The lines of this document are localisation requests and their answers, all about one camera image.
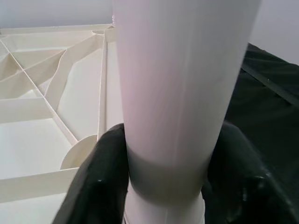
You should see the white plastic table top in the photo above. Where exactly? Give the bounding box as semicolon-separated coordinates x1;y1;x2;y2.
0;23;128;224

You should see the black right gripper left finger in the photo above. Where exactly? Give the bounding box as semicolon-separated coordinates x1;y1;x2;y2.
51;123;129;224

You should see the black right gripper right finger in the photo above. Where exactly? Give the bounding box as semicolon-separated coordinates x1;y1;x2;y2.
201;122;299;224

